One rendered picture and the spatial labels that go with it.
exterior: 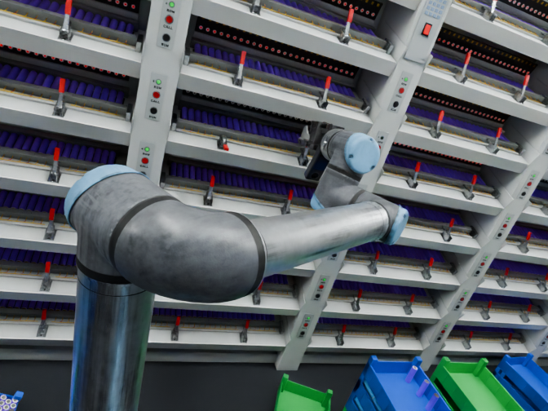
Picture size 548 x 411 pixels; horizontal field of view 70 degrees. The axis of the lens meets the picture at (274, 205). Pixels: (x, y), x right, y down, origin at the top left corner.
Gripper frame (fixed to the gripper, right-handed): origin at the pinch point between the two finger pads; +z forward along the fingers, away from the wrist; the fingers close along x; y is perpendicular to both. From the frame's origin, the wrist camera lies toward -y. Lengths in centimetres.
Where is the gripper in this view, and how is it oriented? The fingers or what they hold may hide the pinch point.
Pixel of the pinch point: (305, 143)
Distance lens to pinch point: 128.3
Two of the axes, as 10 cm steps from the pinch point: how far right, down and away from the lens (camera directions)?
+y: 2.3, -9.5, -2.1
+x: -9.3, -1.5, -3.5
